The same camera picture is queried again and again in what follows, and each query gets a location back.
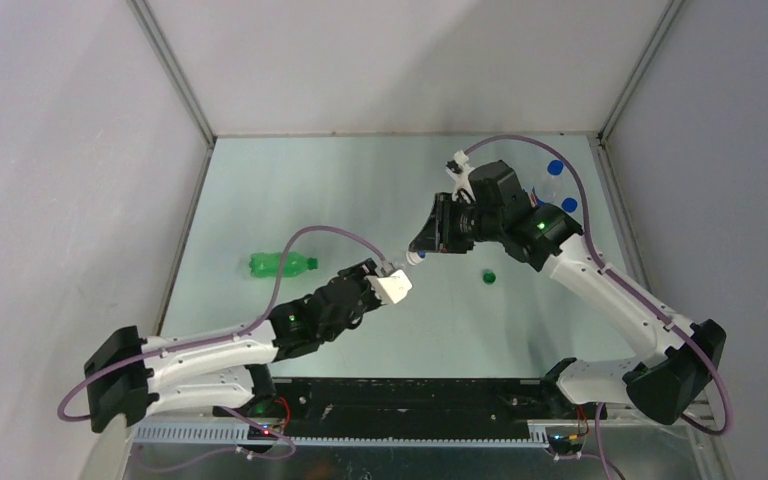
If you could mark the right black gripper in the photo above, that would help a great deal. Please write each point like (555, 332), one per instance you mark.
(436, 235)

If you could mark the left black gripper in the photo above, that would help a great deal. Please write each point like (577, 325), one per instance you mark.
(358, 272)

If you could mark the white bottle cap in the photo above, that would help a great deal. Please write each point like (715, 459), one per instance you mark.
(414, 258)

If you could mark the clear plastic bottle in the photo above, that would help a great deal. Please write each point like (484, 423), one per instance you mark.
(402, 263)

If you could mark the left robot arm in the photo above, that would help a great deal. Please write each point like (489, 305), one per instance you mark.
(135, 377)

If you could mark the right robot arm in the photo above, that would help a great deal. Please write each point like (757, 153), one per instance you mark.
(673, 358)

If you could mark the green bottle cap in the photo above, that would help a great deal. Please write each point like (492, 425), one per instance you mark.
(488, 277)

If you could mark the green plastic bottle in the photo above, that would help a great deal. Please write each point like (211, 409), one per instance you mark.
(270, 265)

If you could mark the clear bottle blue cap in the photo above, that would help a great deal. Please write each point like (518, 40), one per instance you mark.
(570, 206)

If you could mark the pepsi bottle blue cap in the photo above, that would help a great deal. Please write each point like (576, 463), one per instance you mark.
(547, 184)

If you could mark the left circuit board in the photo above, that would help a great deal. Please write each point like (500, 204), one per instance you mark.
(258, 434)

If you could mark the circuit board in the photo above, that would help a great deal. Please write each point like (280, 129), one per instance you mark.
(258, 434)
(565, 445)

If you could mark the right circuit board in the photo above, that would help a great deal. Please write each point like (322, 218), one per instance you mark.
(565, 445)

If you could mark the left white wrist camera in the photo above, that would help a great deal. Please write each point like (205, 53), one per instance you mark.
(391, 288)

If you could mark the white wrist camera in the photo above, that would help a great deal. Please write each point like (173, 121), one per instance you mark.
(391, 288)
(458, 167)

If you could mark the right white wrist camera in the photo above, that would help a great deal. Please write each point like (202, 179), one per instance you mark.
(458, 167)

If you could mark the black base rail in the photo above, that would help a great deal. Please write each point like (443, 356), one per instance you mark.
(412, 409)

